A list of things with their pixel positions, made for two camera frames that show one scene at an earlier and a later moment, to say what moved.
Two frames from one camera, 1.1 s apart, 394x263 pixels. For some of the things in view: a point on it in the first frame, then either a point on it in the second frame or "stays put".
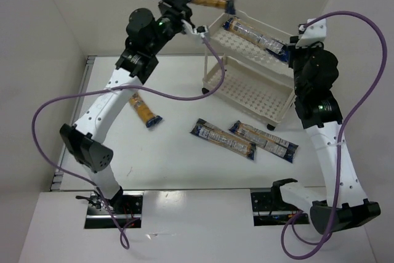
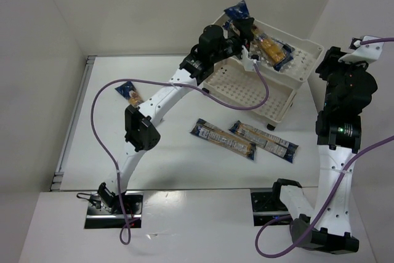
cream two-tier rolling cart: [245, 74] stays put
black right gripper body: [295, 52] -> [330, 60]
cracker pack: [280, 147] stays put
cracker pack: [217, 136] stays put
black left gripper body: [175, 4] -> [243, 28]
